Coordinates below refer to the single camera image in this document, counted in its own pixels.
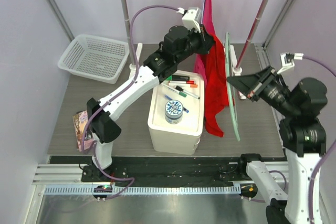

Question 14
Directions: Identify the red whiteboard marker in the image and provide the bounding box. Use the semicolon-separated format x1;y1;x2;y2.
169;81;196;84

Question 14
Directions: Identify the white plastic basket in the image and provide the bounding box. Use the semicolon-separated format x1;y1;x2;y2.
58;34;130;84

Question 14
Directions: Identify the red t shirt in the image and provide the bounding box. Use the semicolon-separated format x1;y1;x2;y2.
202;37;229;137

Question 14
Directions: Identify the pink t shirt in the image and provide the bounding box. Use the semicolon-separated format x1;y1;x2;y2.
194;0;215;83

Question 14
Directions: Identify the green highlighter marker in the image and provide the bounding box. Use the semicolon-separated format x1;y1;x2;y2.
166;75;190;81

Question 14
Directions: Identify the white slotted cable duct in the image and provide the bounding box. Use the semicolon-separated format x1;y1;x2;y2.
44;185;241;196

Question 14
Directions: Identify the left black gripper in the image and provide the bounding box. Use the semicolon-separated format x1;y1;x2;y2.
174;24;216;65

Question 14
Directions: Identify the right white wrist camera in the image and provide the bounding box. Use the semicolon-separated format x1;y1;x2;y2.
277;52;304;74

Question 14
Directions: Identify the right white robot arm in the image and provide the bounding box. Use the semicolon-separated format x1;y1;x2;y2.
226;66;328;223

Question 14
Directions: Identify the mint green hanger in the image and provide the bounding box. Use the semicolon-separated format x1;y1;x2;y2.
224;32;240;142

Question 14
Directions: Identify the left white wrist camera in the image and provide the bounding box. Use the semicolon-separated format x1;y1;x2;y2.
177;7;202;33

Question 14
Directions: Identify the blue ballpoint pen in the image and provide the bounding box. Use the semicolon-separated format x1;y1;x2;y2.
164;94;189;113

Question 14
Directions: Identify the white foam box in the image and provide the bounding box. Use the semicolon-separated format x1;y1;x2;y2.
148;70;205;155

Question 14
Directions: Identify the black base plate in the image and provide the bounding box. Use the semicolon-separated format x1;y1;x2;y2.
81;155;270;186

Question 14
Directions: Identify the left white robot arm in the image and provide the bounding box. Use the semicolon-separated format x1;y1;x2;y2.
87;25;215;182

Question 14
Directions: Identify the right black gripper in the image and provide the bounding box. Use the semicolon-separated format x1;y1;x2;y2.
227;63;298;115

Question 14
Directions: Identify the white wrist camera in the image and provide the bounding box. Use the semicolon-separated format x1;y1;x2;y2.
177;7;202;33
277;52;304;74

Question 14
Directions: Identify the blue patterned round tin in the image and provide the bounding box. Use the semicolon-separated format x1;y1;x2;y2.
164;100;184;124

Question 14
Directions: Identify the pink illustrated book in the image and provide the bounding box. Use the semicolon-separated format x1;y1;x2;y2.
72;110;94;152

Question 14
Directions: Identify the green capped white marker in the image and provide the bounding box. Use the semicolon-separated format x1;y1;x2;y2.
161;83;200;99

